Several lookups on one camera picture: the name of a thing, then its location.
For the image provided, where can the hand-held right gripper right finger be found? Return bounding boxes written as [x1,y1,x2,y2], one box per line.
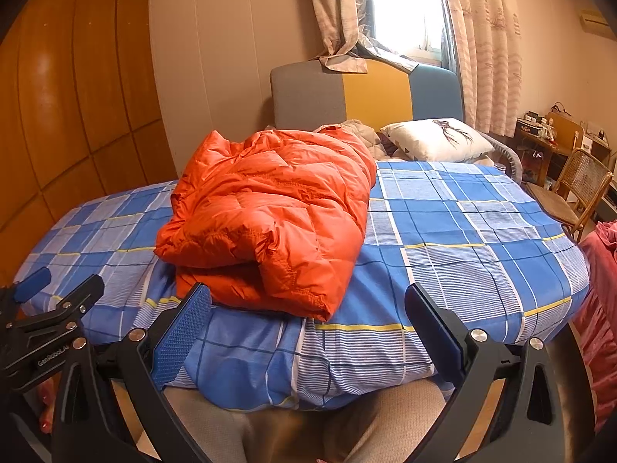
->
[405,282,566,463]

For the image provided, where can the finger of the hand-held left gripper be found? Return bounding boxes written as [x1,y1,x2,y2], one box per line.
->
[17,274,105,331]
[0,266,52,312]

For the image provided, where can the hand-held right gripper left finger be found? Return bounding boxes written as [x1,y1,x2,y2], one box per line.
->
[52,282,215,463]

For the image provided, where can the orange down jacket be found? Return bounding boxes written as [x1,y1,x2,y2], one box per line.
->
[154,124,379,323]

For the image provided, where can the person's left hand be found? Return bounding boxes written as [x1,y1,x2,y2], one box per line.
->
[36,379,61,437]

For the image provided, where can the person's legs in beige pants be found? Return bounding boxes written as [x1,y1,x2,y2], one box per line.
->
[166,376,456,463]

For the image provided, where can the blue plaid bedsheet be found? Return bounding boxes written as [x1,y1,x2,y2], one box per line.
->
[14,159,591,411]

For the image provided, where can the pink cloth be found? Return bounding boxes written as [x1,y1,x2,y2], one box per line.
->
[571,219,617,432]

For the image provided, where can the grey baby crib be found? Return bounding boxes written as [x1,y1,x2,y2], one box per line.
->
[475,128,524,184]

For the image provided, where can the white printed pillow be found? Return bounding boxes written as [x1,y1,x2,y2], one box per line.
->
[380,117,495,163]

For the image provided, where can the wooden wardrobe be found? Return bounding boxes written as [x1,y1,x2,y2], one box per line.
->
[0,0,177,281]

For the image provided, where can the beige quilted jacket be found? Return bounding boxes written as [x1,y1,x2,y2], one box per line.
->
[313,119,401,160]

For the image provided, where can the cluttered wooden desk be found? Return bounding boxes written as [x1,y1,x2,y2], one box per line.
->
[515,111,613,189]

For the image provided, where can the rattan wooden chair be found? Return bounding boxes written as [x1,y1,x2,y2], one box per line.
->
[525,149,614,242]

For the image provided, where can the grey yellow blue headboard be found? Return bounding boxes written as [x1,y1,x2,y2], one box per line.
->
[270,58,466,131]

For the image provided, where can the hanging patterned curtain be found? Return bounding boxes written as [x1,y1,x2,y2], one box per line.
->
[436,0,524,138]

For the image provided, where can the window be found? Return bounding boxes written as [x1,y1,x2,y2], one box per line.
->
[369,0,456,68]

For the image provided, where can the knotted patterned curtain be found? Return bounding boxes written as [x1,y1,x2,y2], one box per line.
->
[305,0,420,74]

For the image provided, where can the wall air conditioner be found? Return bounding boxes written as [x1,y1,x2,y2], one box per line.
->
[578,7,615,39]

